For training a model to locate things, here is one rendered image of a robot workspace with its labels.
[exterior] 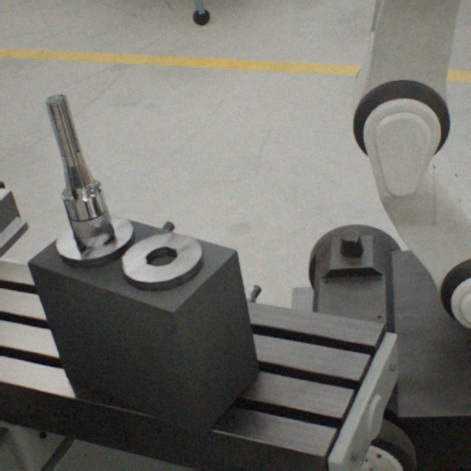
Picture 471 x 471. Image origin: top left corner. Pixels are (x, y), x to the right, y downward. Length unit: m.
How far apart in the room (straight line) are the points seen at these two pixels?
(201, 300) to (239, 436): 0.18
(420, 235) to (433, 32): 0.35
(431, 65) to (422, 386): 0.54
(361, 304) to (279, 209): 1.40
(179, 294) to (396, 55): 0.56
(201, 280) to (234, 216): 2.12
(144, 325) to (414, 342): 0.77
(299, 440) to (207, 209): 2.16
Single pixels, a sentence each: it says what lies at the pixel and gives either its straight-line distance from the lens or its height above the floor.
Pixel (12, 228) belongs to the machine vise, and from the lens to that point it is 1.53.
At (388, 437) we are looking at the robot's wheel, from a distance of 1.54.
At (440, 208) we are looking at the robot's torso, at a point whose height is 0.85.
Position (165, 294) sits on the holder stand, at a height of 1.10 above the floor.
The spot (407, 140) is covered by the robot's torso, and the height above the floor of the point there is 1.01.
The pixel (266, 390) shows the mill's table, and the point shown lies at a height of 0.92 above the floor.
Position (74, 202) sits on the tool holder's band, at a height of 1.18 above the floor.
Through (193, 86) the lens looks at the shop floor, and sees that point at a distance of 4.04.
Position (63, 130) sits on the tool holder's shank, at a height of 1.26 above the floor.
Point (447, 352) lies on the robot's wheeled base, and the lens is 1.69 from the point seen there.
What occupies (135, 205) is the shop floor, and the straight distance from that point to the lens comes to 3.30.
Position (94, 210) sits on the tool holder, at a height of 1.16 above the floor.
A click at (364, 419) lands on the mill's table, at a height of 0.89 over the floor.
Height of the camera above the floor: 1.71
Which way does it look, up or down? 34 degrees down
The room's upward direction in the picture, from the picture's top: 10 degrees counter-clockwise
